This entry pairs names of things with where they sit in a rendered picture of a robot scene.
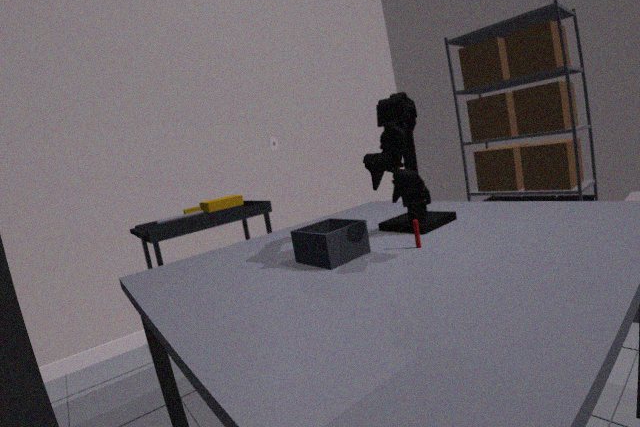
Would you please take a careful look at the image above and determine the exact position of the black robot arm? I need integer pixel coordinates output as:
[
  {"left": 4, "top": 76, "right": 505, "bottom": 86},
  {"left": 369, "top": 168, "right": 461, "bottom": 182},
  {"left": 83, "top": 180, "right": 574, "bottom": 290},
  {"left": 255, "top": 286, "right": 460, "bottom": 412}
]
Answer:
[{"left": 365, "top": 92, "right": 432, "bottom": 225}]

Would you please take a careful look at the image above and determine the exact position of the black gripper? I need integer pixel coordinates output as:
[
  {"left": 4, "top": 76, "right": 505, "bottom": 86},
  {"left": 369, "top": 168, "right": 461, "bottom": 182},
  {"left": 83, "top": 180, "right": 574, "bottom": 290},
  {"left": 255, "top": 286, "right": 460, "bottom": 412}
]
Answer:
[{"left": 371, "top": 144, "right": 419, "bottom": 203}]

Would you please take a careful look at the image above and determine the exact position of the red peg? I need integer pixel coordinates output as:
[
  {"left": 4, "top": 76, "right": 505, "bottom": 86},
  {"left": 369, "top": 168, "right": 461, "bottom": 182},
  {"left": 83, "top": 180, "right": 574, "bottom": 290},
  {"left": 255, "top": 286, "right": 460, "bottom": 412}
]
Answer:
[{"left": 413, "top": 220, "right": 421, "bottom": 248}]

